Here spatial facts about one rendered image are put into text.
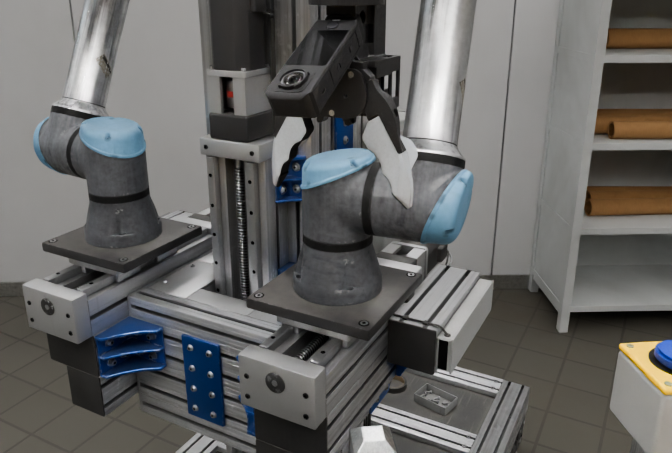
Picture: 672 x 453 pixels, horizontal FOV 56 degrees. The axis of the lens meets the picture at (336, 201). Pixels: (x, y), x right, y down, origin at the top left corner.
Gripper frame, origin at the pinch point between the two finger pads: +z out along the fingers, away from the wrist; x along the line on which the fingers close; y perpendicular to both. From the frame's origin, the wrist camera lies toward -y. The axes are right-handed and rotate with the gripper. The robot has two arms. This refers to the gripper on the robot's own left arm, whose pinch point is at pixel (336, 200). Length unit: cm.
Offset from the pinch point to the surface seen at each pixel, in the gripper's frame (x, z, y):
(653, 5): -14, -12, 282
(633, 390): -29.0, 12.3, -0.3
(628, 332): -27, 132, 237
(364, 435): -10.0, 14.6, -13.7
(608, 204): -10, 74, 245
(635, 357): -28.7, 9.6, 0.5
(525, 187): 30, 76, 258
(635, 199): -20, 73, 254
